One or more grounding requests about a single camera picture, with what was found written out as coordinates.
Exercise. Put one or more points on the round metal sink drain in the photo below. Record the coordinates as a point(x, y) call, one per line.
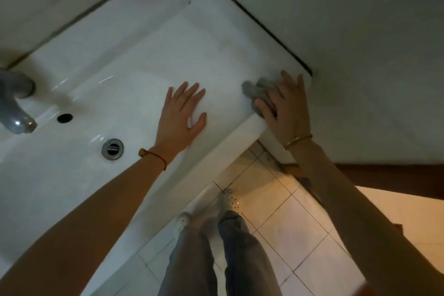
point(112, 149)

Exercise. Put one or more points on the person's right hand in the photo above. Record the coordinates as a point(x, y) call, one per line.
point(289, 115)

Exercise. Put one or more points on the person's left little finger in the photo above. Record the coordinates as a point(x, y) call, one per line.
point(169, 97)

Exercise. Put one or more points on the person's right forearm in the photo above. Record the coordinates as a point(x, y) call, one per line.
point(360, 216)

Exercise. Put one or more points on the white ceramic sink basin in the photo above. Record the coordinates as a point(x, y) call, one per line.
point(138, 60)

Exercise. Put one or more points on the grey trousers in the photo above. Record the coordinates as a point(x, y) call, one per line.
point(239, 257)

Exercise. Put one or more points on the person's right thumb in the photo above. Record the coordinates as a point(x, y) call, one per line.
point(263, 107)

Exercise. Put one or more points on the person's left thumb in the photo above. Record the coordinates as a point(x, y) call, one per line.
point(198, 123)

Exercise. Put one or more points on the grey cleaning cloth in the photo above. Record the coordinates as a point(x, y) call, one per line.
point(256, 93)

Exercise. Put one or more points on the white perforated shoe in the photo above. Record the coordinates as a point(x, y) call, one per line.
point(230, 200)
point(182, 221)

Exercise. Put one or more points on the thin gold bangle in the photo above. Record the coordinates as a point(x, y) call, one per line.
point(298, 140)

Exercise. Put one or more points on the person's left forearm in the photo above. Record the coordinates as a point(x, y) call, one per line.
point(86, 223)

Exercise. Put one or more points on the person's left hand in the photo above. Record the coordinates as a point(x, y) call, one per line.
point(175, 125)

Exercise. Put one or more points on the person's left middle finger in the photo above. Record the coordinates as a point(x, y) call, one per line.
point(191, 94)

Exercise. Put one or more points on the grey metal faucet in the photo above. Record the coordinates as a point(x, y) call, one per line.
point(12, 105)

